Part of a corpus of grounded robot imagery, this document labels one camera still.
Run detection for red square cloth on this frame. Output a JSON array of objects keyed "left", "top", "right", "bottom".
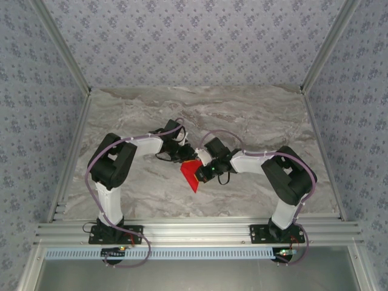
[{"left": 179, "top": 160, "right": 203, "bottom": 194}]

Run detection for grey sheet metal tray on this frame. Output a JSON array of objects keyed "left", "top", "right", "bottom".
[{"left": 18, "top": 245, "right": 376, "bottom": 291}]

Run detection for small circuit board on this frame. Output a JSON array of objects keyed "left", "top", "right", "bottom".
[
  {"left": 274, "top": 247, "right": 297, "bottom": 258},
  {"left": 101, "top": 246, "right": 127, "bottom": 258}
]

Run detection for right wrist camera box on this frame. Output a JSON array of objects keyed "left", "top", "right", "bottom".
[{"left": 195, "top": 147, "right": 212, "bottom": 167}]

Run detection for thin black left gripper cable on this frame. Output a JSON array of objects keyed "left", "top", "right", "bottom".
[{"left": 155, "top": 153, "right": 179, "bottom": 164}]

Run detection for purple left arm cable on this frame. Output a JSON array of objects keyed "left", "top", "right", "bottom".
[{"left": 85, "top": 117, "right": 186, "bottom": 269}]

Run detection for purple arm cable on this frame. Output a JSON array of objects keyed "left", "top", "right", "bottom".
[
  {"left": 85, "top": 117, "right": 186, "bottom": 269},
  {"left": 199, "top": 129, "right": 318, "bottom": 267}
]

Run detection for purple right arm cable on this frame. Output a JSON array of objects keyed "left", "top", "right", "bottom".
[{"left": 199, "top": 129, "right": 318, "bottom": 267}]

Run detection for long aluminium mounting rail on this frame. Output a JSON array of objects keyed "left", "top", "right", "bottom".
[{"left": 33, "top": 216, "right": 364, "bottom": 247}]

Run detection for slotted light blue cable duct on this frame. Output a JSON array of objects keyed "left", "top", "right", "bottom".
[{"left": 44, "top": 247, "right": 281, "bottom": 261}]

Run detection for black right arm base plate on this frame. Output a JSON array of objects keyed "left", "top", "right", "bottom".
[{"left": 248, "top": 224, "right": 306, "bottom": 245}]

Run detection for aluminium table side rail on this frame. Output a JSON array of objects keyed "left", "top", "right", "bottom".
[
  {"left": 47, "top": 92, "right": 93, "bottom": 224},
  {"left": 301, "top": 90, "right": 349, "bottom": 222}
]

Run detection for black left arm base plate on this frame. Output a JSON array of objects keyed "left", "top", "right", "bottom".
[{"left": 87, "top": 225, "right": 144, "bottom": 245}]

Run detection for aluminium frame post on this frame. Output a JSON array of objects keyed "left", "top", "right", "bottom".
[
  {"left": 299, "top": 0, "right": 363, "bottom": 95},
  {"left": 29, "top": 0, "right": 93, "bottom": 96}
]

